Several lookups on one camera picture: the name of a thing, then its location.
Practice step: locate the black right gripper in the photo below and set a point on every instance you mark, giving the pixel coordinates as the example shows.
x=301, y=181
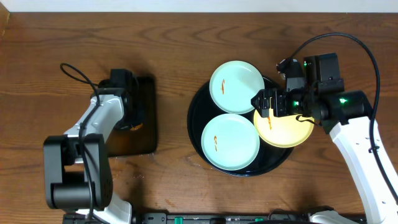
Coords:
x=278, y=94

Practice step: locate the orange green sponge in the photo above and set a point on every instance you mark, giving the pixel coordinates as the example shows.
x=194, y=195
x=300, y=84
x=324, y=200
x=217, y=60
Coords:
x=139, y=126

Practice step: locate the round black tray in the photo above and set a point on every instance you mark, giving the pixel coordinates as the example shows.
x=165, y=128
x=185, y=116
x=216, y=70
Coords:
x=202, y=109

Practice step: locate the yellow plate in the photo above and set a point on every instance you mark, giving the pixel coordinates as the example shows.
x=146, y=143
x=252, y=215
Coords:
x=282, y=132

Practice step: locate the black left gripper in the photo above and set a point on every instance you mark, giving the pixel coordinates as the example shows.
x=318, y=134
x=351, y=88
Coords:
x=132, y=116

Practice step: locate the pale green plate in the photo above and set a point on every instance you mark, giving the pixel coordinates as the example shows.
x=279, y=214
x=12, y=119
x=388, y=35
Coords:
x=233, y=84
x=230, y=142

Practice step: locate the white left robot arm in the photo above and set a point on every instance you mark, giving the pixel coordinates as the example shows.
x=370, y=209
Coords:
x=76, y=166

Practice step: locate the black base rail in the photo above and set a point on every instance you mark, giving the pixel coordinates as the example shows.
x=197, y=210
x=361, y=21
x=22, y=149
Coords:
x=152, y=218

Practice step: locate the rectangular black water tray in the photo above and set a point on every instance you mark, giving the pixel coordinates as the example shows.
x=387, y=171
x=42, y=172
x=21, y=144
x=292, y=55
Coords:
x=124, y=142

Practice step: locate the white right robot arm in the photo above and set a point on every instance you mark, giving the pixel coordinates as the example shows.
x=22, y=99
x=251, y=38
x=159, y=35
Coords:
x=315, y=90

